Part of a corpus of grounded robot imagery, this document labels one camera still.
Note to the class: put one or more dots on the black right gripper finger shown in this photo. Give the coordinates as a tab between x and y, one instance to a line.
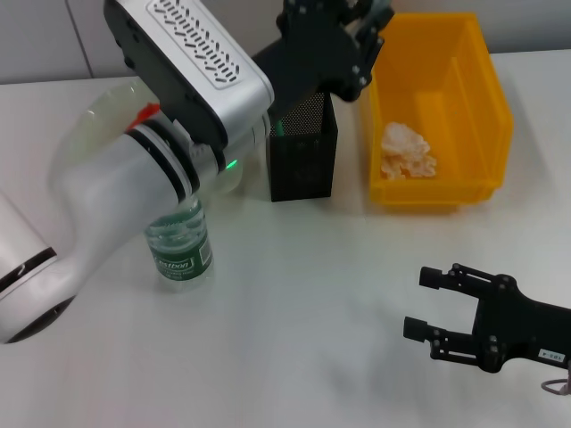
430	276
415	328

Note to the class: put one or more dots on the pale green glass fruit plate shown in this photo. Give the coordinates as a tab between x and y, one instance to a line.
98	120

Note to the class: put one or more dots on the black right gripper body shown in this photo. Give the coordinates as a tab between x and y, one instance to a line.
513	325

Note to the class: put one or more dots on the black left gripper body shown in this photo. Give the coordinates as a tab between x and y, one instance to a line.
312	58

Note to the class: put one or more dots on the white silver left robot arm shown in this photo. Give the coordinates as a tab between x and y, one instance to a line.
111	191

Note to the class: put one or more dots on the black mesh pen holder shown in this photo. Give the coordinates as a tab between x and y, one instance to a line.
303	165

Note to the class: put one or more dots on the mint green pen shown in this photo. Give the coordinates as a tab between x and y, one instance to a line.
279	128

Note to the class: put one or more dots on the left wrist camera housing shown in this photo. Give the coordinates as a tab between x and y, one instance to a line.
192	67

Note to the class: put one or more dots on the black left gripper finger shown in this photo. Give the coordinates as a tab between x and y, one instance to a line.
368	49
321	5

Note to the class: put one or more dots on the white paper ball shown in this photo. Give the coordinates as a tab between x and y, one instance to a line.
408	151

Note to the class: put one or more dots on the clear green-label water bottle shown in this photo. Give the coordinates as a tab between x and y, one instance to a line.
183	254

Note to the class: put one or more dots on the orange fruit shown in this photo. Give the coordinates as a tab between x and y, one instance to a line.
145	116

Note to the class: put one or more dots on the yellow plastic bin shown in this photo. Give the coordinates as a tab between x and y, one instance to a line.
468	89

